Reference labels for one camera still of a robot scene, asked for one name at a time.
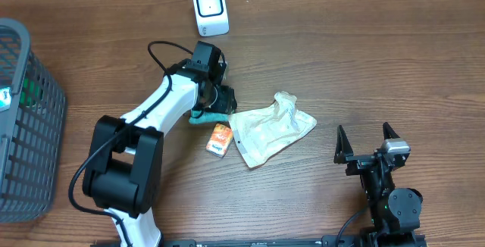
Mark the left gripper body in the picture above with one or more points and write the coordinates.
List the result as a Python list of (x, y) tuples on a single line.
[(219, 101)]

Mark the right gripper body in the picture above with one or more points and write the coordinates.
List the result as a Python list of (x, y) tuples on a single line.
[(360, 164)]

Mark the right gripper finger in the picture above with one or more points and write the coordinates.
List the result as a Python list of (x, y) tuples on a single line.
[(343, 150), (388, 132)]

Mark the teal snack packet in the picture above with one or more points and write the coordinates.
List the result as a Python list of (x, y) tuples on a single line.
[(202, 117)]

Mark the small orange snack packet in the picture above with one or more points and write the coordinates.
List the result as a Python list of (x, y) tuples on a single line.
[(219, 140)]

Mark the beige plastic pouch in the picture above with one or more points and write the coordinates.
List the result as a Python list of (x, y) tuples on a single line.
[(261, 133)]

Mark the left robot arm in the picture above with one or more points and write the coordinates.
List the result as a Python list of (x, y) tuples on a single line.
[(123, 169)]

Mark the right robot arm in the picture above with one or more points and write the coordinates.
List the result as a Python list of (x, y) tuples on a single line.
[(395, 212)]

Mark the white barcode scanner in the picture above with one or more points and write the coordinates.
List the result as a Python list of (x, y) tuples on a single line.
[(211, 17)]

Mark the items inside basket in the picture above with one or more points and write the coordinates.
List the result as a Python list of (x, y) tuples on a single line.
[(27, 97)]

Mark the grey plastic mesh basket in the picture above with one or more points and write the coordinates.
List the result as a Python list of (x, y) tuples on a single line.
[(31, 137)]

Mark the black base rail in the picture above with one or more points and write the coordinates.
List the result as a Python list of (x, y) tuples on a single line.
[(325, 241)]

